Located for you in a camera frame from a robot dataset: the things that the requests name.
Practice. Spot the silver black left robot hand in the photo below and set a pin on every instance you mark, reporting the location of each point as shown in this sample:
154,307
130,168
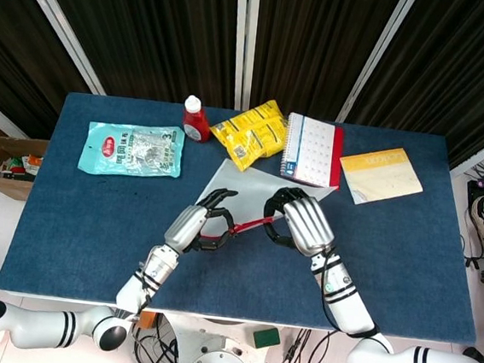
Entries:
186,227

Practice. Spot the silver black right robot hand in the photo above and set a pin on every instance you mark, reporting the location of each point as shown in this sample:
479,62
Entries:
308,222

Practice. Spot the white paper sheet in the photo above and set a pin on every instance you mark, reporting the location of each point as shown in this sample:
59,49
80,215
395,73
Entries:
250,186

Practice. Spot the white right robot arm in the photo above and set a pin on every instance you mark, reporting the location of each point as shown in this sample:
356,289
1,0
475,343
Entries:
346,303

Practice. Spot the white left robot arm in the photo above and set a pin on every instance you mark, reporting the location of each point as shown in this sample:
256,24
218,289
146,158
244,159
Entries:
138,283

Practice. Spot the yellow snack bag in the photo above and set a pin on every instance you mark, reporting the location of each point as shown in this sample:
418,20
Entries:
250,135

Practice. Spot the spiral calendar notebook red cover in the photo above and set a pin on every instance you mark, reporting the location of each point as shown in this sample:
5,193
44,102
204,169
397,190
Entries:
313,150

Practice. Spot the yellow paper booklet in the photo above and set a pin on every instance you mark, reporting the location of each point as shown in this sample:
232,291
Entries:
380,175

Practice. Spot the blue carpet table mat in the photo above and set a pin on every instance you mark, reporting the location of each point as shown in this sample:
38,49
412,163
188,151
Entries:
92,227

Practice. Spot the teal cleaning cloth package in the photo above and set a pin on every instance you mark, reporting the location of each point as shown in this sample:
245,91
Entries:
129,149

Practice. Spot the orange small box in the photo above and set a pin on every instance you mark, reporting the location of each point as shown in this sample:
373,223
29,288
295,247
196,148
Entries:
147,320

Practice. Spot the red ketchup squeeze bottle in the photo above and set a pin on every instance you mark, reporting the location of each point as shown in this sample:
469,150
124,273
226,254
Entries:
196,121

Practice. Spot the green block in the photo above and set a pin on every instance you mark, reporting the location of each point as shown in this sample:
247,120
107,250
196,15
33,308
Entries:
266,338

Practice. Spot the white robot torso base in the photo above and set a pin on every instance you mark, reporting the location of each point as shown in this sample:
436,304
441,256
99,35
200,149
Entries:
221,351

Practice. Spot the black pleated curtain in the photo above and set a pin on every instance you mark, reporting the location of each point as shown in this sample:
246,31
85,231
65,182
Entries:
472,62
20,40
310,46
153,31

